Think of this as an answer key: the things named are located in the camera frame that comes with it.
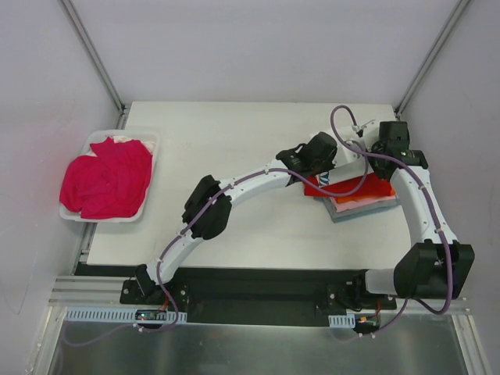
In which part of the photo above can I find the white t-shirt with flower print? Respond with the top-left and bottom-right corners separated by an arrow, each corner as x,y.
316,120 -> 378,188

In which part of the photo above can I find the grey t-shirt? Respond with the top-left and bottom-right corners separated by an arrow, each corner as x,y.
323,197 -> 399,223

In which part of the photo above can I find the red t-shirt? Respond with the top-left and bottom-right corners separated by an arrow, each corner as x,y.
321,173 -> 395,198

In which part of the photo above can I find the orange t-shirt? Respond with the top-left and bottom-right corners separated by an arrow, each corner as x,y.
334,195 -> 373,204

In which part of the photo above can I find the pink t-shirt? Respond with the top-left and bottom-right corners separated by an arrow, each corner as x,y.
326,196 -> 395,213

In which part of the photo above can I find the blue-grey t-shirt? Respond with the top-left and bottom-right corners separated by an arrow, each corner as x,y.
329,204 -> 398,223

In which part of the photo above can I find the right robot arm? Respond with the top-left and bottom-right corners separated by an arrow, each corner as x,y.
351,141 -> 475,309

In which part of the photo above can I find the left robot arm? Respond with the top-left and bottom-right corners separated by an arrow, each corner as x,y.
135,143 -> 337,304

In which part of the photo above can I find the magenta t-shirt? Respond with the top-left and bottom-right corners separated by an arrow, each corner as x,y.
60,136 -> 154,222

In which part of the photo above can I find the white plastic basket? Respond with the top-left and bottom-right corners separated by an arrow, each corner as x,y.
57,127 -> 162,224

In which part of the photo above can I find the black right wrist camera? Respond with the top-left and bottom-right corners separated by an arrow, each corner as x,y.
378,121 -> 410,149

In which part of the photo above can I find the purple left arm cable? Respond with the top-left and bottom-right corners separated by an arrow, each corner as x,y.
62,142 -> 370,347

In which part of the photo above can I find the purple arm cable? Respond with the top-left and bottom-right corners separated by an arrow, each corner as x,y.
62,142 -> 370,347
330,104 -> 457,343

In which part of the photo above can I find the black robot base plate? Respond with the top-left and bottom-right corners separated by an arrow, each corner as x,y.
120,266 -> 396,327

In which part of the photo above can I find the grey aluminium frame post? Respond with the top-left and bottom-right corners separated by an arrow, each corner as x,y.
394,0 -> 473,120

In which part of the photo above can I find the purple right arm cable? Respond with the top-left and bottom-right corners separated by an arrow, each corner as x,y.
330,104 -> 457,343

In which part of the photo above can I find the white slotted cable duct right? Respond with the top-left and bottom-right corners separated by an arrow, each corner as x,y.
328,313 -> 356,329

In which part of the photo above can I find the white slotted cable duct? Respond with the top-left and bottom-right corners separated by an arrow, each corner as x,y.
66,307 -> 188,324
328,313 -> 356,329

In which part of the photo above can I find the left rear frame post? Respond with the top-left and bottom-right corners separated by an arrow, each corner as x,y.
58,0 -> 127,116

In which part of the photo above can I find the white slotted cable duct left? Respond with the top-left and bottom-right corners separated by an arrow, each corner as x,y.
66,307 -> 188,324

